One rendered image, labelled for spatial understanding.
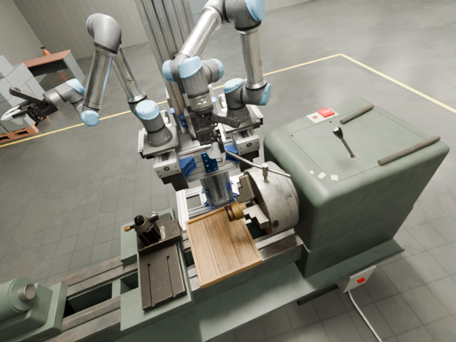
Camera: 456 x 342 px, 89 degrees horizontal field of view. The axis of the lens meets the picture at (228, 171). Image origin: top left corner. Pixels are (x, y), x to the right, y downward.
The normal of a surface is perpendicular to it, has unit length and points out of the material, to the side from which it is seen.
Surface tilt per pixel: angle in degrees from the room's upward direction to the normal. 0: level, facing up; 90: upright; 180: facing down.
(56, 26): 90
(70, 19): 90
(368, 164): 0
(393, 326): 0
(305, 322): 0
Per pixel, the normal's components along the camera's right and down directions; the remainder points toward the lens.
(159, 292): -0.16, -0.70
